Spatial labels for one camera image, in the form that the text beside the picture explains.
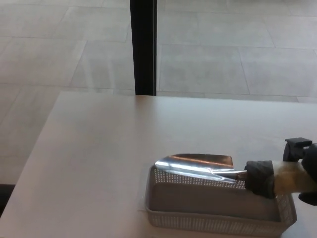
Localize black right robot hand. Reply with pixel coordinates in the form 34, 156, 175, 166
244, 137, 317, 207

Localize black vertical pillar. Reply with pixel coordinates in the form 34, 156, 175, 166
129, 0, 159, 96

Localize grey perforated plastic basket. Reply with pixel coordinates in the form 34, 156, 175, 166
144, 164, 298, 236

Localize metal garden trowel wooden handle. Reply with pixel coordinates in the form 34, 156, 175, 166
155, 153, 305, 194

